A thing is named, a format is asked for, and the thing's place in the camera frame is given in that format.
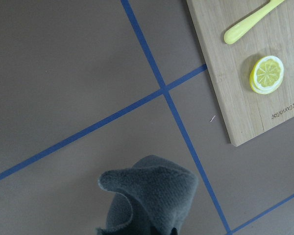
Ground grey pink microfibre cloth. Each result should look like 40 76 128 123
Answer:
96 155 198 235

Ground yellow plastic knife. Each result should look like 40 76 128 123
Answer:
223 0 284 45

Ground yellow lemon slice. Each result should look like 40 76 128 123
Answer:
249 55 284 94

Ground bamboo cutting board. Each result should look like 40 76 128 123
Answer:
187 0 294 146

